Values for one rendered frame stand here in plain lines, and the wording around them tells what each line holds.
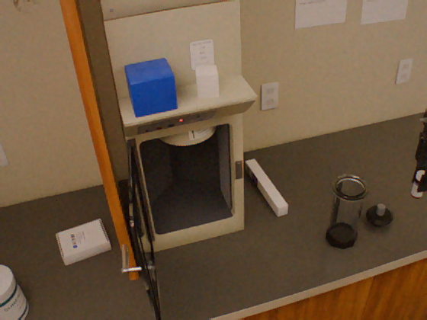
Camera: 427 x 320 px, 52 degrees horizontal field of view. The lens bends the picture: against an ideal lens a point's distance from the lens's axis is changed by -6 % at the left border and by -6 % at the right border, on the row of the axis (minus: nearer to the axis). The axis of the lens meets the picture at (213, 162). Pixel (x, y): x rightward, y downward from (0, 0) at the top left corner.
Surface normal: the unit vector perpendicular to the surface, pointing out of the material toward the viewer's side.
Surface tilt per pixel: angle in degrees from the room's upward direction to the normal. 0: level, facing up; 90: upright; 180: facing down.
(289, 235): 0
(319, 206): 0
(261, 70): 90
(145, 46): 90
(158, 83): 90
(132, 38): 90
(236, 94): 0
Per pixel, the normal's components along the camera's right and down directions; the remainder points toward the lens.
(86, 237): -0.05, -0.78
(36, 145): 0.29, 0.59
